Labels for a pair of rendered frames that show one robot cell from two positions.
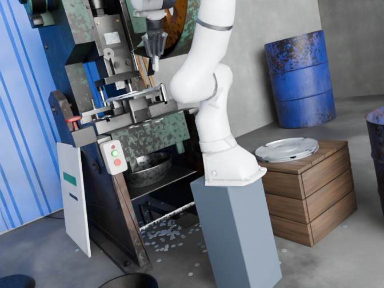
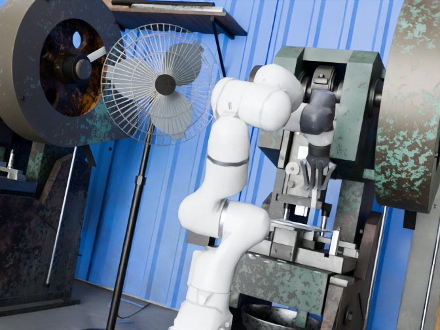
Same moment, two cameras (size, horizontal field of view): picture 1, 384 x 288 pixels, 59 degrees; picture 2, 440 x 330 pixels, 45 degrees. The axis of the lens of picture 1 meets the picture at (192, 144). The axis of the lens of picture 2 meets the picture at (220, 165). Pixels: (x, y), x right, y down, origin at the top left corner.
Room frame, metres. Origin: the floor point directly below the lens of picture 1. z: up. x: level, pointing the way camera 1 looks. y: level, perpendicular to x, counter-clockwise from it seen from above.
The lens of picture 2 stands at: (0.29, -1.25, 0.86)
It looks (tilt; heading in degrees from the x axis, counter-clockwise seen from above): 3 degrees up; 55
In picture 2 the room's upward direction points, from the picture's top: 11 degrees clockwise
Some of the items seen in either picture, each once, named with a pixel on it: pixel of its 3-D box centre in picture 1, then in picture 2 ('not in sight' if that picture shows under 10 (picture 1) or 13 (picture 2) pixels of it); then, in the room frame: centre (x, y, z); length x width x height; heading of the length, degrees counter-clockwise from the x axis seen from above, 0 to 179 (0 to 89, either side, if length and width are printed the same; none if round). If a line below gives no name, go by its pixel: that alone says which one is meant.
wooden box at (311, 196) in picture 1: (293, 185); not in sight; (1.55, -0.43, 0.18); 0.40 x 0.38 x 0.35; 34
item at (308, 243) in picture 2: (125, 107); (296, 239); (1.81, 0.29, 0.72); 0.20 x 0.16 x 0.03; 120
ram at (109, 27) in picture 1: (111, 45); (308, 162); (1.78, 0.27, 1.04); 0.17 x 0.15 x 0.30; 30
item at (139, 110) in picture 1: (139, 107); (284, 241); (1.66, 0.20, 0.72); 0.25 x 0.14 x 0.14; 30
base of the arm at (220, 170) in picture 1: (228, 156); (201, 316); (1.12, -0.11, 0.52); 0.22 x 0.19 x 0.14; 41
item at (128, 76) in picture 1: (117, 81); (303, 205); (1.81, 0.29, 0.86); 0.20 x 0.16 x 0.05; 120
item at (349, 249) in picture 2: (151, 93); (339, 239); (1.90, 0.15, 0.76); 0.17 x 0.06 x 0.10; 120
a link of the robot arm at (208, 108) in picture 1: (214, 100); (232, 245); (1.18, -0.11, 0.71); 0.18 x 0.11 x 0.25; 132
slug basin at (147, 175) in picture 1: (144, 171); (279, 328); (1.81, 0.29, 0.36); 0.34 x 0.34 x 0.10
